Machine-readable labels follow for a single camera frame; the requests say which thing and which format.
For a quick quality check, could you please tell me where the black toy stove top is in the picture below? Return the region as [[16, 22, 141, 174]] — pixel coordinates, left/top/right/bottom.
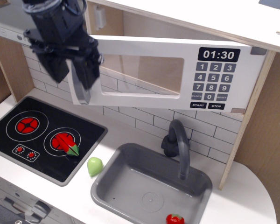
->
[[0, 97, 107, 186]]

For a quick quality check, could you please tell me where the grey oven door handle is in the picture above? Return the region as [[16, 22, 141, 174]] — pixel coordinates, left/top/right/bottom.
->
[[1, 197, 51, 224]]

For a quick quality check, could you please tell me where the grey range hood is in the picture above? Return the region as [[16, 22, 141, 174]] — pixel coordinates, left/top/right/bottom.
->
[[0, 0, 87, 47]]

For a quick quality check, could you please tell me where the white toy microwave door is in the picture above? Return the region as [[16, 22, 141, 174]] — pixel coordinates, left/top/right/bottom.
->
[[68, 35, 259, 113]]

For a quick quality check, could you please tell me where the grey plastic sink basin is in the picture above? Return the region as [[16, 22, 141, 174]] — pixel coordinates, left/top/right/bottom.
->
[[91, 143, 212, 224]]

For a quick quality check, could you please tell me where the red toy strawberry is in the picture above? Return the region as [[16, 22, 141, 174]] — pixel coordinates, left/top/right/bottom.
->
[[166, 214, 185, 224]]

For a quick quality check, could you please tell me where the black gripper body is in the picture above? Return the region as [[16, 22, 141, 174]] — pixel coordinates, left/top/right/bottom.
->
[[23, 4, 104, 64]]

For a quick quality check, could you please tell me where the dark grey toy faucet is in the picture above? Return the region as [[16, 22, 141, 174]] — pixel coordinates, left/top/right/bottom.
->
[[161, 119, 190, 180]]

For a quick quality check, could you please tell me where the red green toy pepper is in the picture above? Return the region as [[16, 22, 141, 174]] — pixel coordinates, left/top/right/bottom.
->
[[55, 133, 79, 156]]

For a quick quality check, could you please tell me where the wooden microwave cabinet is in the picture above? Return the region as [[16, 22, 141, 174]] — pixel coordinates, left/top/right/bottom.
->
[[88, 0, 280, 189]]

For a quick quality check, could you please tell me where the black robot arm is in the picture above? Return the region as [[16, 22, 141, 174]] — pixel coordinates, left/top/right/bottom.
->
[[22, 0, 103, 90]]

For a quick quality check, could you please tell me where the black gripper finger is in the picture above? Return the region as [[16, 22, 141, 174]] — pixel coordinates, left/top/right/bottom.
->
[[72, 56, 100, 90], [37, 53, 69, 83]]

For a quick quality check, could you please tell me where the light green toy pear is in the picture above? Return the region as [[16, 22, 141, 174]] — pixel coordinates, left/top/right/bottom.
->
[[87, 157, 103, 177]]

